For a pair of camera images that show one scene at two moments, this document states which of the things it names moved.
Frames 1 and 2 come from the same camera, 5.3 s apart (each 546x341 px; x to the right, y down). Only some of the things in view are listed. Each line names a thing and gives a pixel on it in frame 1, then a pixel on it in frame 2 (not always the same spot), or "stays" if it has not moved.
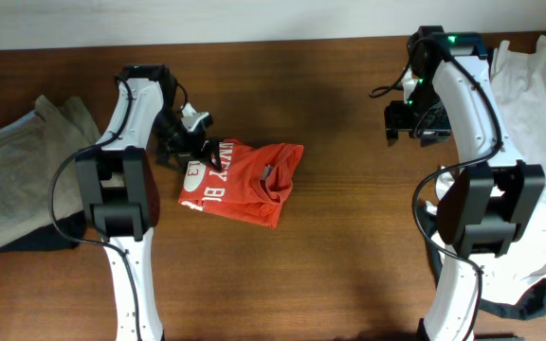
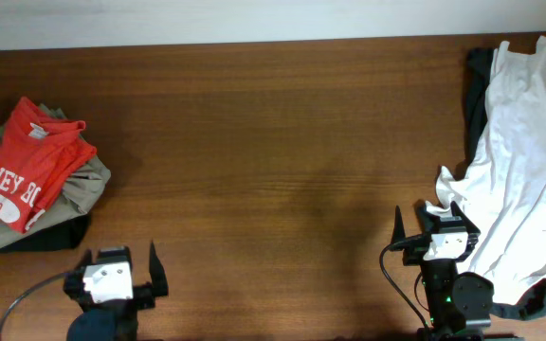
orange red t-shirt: x=251 y=186 → x=19 y=169
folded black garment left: x=50 y=239 stays
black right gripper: x=395 y=121 → x=472 y=232
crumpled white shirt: x=536 y=89 stays
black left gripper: x=190 y=146 → x=146 y=295
